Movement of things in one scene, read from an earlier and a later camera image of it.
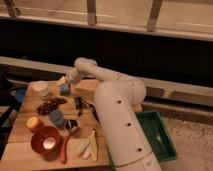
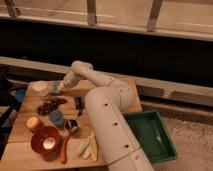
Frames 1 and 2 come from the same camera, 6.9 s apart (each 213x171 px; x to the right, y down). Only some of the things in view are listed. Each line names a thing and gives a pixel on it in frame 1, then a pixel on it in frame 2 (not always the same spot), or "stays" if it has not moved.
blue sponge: (64, 90) → (56, 87)
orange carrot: (63, 148) stays
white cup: (39, 88) stays
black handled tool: (81, 104) stays
